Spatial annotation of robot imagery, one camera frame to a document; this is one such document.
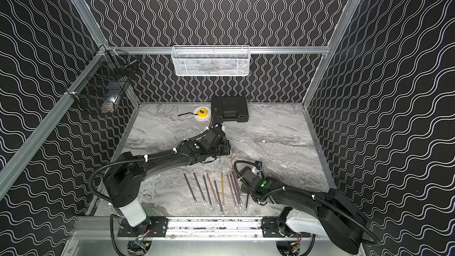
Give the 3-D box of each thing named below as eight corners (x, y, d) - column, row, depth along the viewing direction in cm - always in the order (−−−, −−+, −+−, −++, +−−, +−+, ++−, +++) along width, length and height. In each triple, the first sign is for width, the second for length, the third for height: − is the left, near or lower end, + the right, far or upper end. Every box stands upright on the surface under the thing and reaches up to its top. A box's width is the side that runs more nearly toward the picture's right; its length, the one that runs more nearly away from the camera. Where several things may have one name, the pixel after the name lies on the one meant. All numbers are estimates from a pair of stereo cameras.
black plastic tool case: (210, 127, 111) (209, 120, 106) (212, 100, 126) (212, 93, 121) (247, 127, 111) (248, 120, 106) (245, 100, 126) (246, 93, 121)
